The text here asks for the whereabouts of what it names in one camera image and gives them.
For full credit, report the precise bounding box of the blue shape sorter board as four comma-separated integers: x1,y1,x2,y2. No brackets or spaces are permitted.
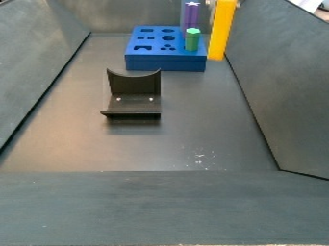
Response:
124,26,207,72

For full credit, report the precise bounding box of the green hexagon block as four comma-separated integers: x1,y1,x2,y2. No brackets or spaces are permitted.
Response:
184,28,200,51

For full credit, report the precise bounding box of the purple star block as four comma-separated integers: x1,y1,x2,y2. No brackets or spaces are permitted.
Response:
180,0,200,31

